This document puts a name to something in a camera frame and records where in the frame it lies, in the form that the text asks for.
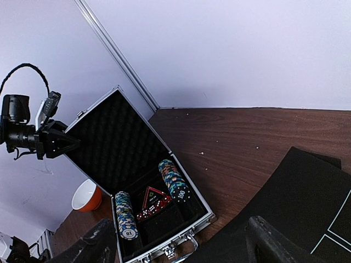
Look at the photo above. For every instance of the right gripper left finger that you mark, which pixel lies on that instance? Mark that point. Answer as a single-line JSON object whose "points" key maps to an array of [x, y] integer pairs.
{"points": [[97, 245]]}

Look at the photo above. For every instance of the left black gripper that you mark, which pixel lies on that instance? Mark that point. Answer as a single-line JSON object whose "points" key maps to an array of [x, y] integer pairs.
{"points": [[20, 137]]}

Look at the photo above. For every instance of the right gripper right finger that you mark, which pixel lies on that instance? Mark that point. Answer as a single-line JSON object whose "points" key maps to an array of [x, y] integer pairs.
{"points": [[266, 244]]}

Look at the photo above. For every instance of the aluminium poker chip case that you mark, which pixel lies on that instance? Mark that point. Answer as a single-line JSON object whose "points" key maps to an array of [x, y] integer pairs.
{"points": [[121, 151]]}

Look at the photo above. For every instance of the poker chip row with 10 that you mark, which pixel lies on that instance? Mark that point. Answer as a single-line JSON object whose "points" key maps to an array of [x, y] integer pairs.
{"points": [[127, 226]]}

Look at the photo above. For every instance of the orange white bowl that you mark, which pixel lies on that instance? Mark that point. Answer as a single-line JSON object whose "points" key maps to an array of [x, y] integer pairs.
{"points": [[87, 197]]}

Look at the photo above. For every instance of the red dice set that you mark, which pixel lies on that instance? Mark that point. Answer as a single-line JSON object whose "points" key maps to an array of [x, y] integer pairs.
{"points": [[154, 208]]}

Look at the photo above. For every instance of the black poker table mat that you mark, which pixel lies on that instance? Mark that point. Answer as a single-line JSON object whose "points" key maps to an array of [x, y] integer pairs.
{"points": [[307, 199]]}

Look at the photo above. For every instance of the poker chip row with 100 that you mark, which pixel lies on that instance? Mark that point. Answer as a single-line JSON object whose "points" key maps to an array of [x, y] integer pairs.
{"points": [[177, 187]]}

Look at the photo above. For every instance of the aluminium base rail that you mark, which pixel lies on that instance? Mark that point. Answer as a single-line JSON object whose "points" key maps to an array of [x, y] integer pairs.
{"points": [[14, 249]]}

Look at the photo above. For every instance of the left aluminium corner post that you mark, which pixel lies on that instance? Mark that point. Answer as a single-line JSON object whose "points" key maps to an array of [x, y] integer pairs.
{"points": [[117, 54]]}

